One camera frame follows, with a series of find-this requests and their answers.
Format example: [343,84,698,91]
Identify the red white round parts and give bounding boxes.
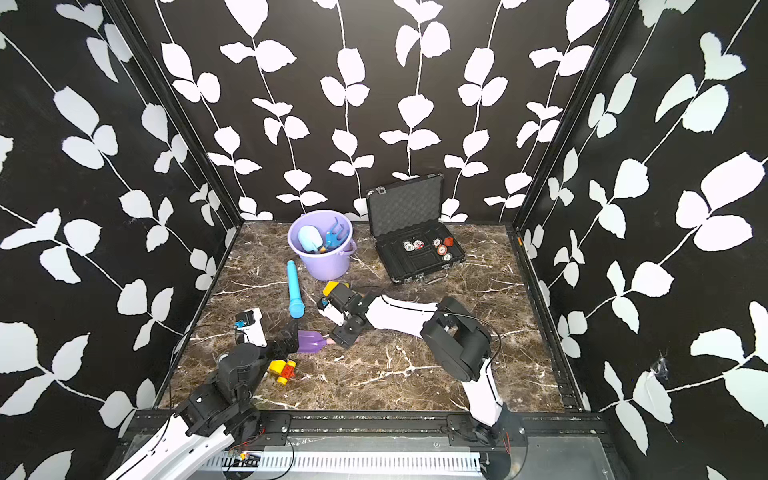
[402,236,454,263]

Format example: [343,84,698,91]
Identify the black open foam-lined case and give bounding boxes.
[366,173,466,284]

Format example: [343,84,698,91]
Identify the white perforated strip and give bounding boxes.
[200,451,481,477]

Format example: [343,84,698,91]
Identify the purple plastic bucket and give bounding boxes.
[288,210,357,281]

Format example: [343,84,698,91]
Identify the purple toy scoop pink handle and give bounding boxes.
[297,330,335,354]

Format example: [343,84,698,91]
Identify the yellow red toy truck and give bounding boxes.
[268,360,297,385]

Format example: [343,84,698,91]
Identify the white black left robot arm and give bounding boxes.
[109,320,299,479]

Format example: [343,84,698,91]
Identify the black front mounting rail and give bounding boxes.
[243,410,612,447]

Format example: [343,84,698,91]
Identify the light blue toy shovel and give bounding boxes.
[298,225,324,254]

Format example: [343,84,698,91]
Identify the yellow toy spade wooden handle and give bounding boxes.
[323,281,339,297]

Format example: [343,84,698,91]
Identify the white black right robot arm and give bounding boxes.
[317,281,504,446]

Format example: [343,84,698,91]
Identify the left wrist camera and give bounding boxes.
[234,308,267,347]

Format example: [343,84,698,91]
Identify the blue toy rake yellow handle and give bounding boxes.
[321,217,349,253]

